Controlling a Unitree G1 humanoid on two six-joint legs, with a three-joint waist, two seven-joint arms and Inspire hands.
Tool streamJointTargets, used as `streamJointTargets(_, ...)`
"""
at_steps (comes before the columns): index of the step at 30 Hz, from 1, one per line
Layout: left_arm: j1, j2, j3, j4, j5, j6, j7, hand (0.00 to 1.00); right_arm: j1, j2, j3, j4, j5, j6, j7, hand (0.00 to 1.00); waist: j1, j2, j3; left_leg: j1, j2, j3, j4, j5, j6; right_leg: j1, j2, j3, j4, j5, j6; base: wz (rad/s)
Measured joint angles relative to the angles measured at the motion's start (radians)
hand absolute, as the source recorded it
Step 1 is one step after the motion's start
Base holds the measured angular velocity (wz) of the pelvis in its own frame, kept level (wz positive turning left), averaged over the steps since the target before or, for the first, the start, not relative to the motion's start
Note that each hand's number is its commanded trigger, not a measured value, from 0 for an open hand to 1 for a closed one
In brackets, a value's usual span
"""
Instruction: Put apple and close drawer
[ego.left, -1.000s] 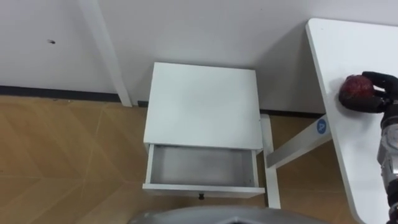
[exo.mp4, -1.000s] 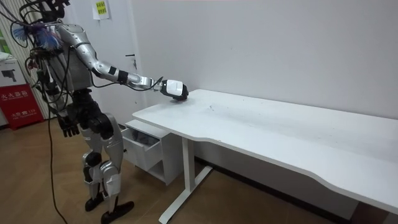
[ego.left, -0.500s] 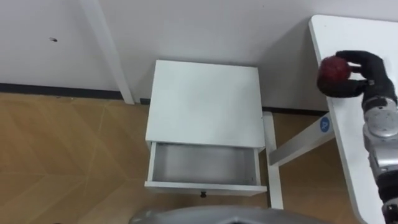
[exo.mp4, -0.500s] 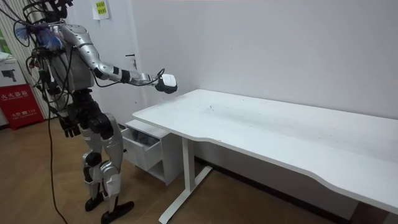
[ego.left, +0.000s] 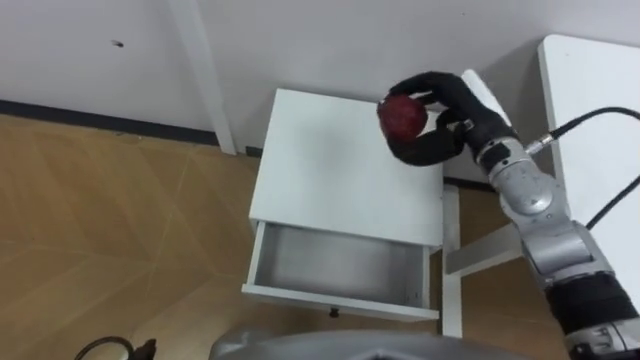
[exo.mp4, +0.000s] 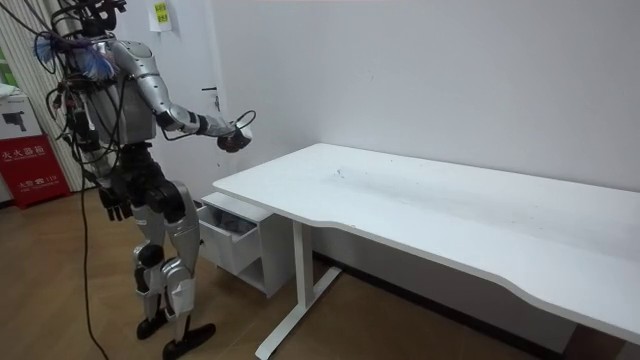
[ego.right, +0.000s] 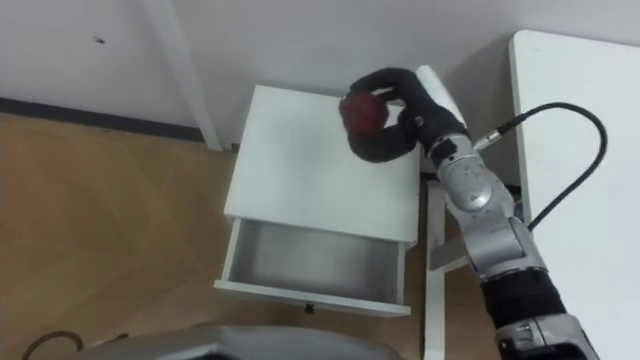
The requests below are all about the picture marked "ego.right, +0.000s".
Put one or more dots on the open white cabinet drawer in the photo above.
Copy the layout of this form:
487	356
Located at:
312	270

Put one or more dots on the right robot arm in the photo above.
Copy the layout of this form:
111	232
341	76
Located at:
492	235

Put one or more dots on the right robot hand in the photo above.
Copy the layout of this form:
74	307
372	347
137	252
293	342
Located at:
430	117

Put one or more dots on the red apple soft toy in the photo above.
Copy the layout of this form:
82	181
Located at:
363	113

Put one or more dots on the white desk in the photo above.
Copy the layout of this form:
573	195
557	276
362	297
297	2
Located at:
580	180

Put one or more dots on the robot body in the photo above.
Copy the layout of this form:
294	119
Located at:
240	344

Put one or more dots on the white bedside cabinet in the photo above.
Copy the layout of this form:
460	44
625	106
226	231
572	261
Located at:
320	160

